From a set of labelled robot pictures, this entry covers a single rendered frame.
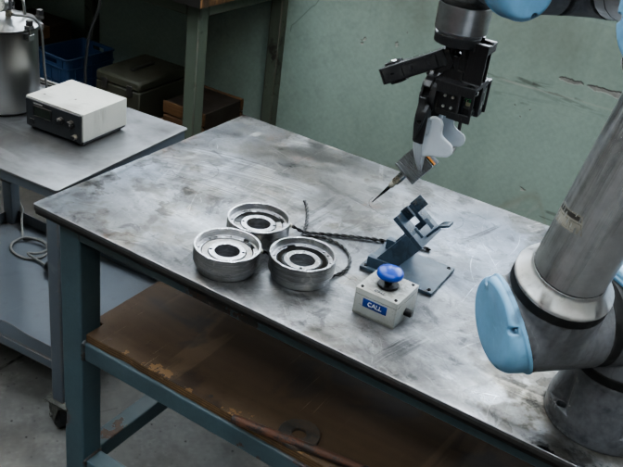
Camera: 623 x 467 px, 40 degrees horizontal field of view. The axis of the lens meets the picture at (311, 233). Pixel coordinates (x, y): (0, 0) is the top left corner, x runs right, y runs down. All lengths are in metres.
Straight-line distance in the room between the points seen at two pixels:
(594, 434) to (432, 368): 0.23
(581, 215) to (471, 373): 0.39
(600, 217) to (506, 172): 2.06
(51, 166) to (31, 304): 0.50
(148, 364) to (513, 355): 0.76
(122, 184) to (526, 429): 0.83
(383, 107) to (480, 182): 0.44
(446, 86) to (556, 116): 1.61
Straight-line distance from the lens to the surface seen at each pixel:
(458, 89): 1.23
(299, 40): 3.19
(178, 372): 1.53
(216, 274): 1.30
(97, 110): 2.01
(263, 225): 1.44
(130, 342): 1.59
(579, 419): 1.14
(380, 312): 1.25
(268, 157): 1.73
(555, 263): 0.94
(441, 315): 1.31
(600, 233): 0.90
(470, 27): 1.21
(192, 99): 2.87
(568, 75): 2.78
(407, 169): 1.32
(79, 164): 1.93
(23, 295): 2.33
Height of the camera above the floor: 1.51
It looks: 29 degrees down
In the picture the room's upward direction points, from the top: 8 degrees clockwise
